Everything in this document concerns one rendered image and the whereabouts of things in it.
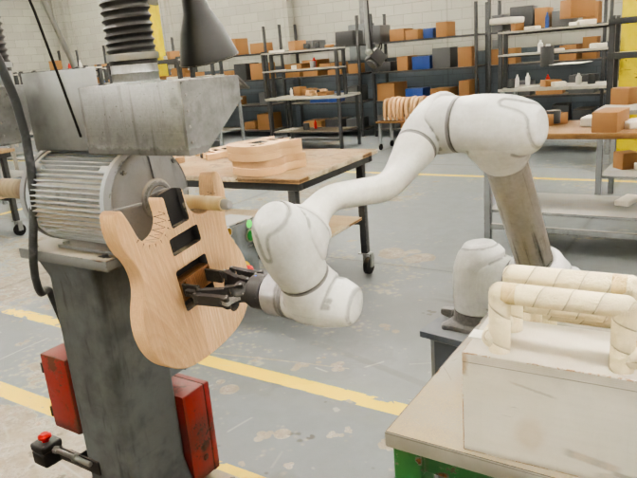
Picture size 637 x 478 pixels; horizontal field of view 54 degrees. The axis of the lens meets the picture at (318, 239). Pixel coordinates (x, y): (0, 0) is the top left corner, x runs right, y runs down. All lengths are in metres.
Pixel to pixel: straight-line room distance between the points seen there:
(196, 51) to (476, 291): 1.06
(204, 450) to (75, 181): 0.95
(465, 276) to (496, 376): 0.96
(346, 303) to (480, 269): 0.80
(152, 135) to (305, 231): 0.39
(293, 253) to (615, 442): 0.57
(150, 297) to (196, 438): 0.78
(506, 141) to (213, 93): 0.63
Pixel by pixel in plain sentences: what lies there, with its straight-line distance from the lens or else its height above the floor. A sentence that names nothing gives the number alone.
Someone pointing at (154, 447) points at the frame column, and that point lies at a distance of 1.96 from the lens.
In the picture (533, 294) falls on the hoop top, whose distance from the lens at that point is 0.95.
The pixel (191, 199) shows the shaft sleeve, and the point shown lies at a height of 1.26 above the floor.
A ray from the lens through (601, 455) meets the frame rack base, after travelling 1.03.
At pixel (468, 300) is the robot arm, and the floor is 0.81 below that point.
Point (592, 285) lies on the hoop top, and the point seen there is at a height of 1.20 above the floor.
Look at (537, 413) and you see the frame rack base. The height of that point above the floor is 1.02.
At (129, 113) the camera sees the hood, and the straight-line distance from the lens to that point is 1.35.
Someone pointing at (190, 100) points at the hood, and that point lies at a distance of 1.26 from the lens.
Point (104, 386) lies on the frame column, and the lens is 1.84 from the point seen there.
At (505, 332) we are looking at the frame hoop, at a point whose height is 1.14.
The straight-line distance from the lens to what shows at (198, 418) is 2.04.
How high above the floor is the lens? 1.55
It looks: 16 degrees down
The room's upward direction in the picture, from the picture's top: 5 degrees counter-clockwise
